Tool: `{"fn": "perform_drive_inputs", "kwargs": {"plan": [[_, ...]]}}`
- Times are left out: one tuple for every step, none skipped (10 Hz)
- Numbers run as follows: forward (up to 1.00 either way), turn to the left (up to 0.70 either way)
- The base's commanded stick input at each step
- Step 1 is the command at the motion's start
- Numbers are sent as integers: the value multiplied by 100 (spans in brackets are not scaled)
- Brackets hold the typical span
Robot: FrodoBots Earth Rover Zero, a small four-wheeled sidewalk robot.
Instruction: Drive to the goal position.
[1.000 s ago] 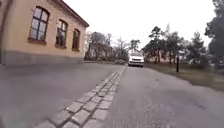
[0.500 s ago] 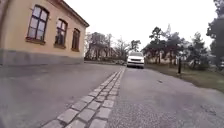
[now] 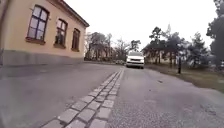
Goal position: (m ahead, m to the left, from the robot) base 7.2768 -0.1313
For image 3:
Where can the group of bare trees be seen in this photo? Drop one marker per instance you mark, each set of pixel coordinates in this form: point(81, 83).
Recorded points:
point(98, 46)

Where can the white van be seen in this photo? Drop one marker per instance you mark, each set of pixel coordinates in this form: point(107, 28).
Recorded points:
point(135, 60)

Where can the grey cobblestone strip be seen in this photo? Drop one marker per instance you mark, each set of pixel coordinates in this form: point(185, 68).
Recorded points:
point(96, 105)

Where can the grey asphalt road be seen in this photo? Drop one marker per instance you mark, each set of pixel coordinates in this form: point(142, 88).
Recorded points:
point(156, 100)

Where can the dark pole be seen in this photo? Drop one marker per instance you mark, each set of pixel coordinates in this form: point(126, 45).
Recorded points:
point(179, 65)

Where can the group of pine trees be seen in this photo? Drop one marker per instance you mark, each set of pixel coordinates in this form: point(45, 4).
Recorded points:
point(196, 50)

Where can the grass strip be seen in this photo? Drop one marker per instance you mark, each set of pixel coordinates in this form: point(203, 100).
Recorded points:
point(200, 77)

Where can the yellow building with dark windows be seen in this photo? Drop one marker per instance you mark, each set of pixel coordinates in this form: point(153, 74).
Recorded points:
point(18, 40)

